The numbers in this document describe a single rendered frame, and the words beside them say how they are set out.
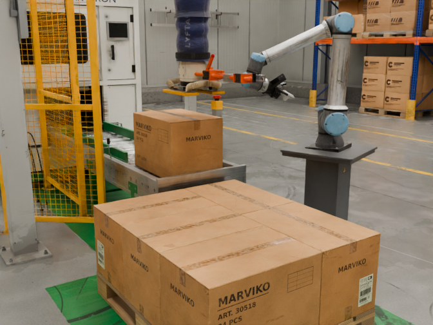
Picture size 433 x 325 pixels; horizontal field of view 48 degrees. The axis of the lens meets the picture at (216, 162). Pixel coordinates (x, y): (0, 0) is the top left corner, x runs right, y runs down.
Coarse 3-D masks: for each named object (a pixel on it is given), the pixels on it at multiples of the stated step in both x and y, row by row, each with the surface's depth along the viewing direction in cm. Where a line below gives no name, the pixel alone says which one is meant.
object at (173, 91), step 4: (168, 88) 330; (172, 88) 330; (176, 88) 324; (184, 88) 312; (168, 92) 324; (172, 92) 319; (176, 92) 314; (180, 92) 309; (184, 92) 307; (188, 92) 307; (192, 92) 307; (196, 92) 307
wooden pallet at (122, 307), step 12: (108, 288) 277; (108, 300) 276; (120, 300) 276; (120, 312) 264; (132, 312) 264; (372, 312) 245; (132, 324) 253; (144, 324) 237; (348, 324) 235; (360, 324) 242; (372, 324) 247
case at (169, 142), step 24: (144, 120) 345; (168, 120) 321; (192, 120) 321; (216, 120) 330; (144, 144) 350; (168, 144) 318; (192, 144) 323; (216, 144) 334; (144, 168) 355; (168, 168) 322; (192, 168) 327; (216, 168) 338
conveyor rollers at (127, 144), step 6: (102, 132) 512; (108, 132) 515; (102, 138) 484; (114, 138) 482; (120, 138) 478; (126, 138) 480; (114, 144) 446; (120, 144) 448; (126, 144) 451; (132, 144) 446; (126, 150) 423; (132, 150) 426; (132, 156) 399; (132, 162) 378; (138, 168) 362
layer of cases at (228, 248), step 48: (192, 192) 303; (240, 192) 302; (96, 240) 281; (144, 240) 227; (192, 240) 227; (240, 240) 227; (288, 240) 227; (336, 240) 227; (144, 288) 231; (192, 288) 192; (240, 288) 191; (288, 288) 206; (336, 288) 225
